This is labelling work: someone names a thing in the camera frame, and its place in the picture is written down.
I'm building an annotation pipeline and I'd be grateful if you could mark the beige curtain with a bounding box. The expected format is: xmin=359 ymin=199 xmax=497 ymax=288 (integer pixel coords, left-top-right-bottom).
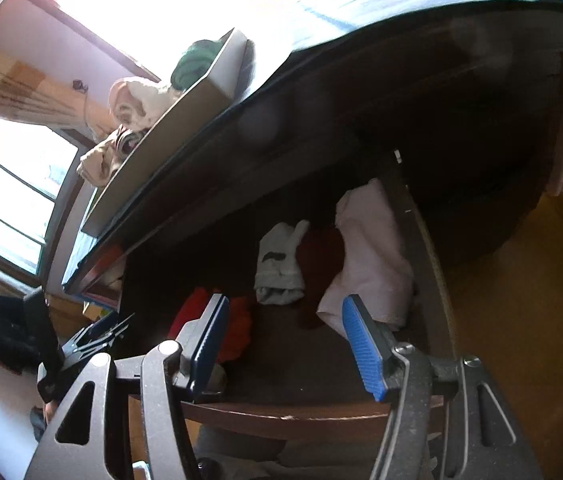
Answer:
xmin=0 ymin=47 xmax=87 ymax=126

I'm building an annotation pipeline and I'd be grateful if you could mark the dark wooden desk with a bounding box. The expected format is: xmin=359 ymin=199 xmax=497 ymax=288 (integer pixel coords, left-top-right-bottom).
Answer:
xmin=64 ymin=0 xmax=563 ymax=306

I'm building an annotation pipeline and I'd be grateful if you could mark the pale pink folded garment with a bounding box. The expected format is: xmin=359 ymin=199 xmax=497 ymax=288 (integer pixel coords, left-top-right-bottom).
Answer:
xmin=316 ymin=177 xmax=416 ymax=333

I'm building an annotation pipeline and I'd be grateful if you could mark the small cardboard box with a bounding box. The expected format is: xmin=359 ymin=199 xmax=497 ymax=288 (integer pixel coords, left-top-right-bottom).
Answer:
xmin=82 ymin=300 xmax=117 ymax=323

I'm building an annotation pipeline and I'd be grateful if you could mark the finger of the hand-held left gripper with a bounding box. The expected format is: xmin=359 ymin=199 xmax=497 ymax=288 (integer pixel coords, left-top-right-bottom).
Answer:
xmin=64 ymin=330 xmax=130 ymax=362
xmin=64 ymin=311 xmax=136 ymax=348

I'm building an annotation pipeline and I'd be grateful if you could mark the beige underwear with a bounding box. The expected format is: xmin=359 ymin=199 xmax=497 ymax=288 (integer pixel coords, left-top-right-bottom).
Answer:
xmin=78 ymin=125 xmax=147 ymax=187

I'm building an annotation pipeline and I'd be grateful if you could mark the cardboard tray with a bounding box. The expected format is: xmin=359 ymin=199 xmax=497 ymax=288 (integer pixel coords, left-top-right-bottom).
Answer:
xmin=82 ymin=27 xmax=255 ymax=238

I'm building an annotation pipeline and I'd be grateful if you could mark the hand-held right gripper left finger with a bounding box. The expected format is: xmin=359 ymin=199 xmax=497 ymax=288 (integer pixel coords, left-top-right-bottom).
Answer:
xmin=24 ymin=292 xmax=231 ymax=480

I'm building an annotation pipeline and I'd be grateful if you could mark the dark wooden drawer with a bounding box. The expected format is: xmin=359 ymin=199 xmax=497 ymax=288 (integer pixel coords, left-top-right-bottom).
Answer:
xmin=119 ymin=150 xmax=457 ymax=433

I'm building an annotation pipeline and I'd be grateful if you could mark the grey white sock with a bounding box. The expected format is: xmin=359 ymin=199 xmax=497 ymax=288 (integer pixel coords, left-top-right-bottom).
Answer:
xmin=254 ymin=219 xmax=311 ymax=306

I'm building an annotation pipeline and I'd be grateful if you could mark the green navy striped underwear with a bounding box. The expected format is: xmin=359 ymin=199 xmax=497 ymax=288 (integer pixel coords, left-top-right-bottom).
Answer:
xmin=170 ymin=39 xmax=225 ymax=90

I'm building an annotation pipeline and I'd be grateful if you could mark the black bag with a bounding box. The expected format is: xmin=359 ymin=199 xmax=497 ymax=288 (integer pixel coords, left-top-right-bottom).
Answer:
xmin=0 ymin=287 xmax=60 ymax=373

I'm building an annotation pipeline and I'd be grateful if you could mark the bright red underwear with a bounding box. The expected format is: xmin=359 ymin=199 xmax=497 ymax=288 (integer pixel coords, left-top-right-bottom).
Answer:
xmin=168 ymin=287 xmax=253 ymax=363

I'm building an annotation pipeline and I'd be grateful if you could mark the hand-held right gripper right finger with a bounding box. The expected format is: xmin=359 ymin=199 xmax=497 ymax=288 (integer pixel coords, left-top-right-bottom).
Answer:
xmin=341 ymin=294 xmax=545 ymax=480

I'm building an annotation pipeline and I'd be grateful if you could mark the sliding window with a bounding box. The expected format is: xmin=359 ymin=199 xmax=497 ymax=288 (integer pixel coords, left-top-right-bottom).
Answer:
xmin=0 ymin=110 xmax=87 ymax=276

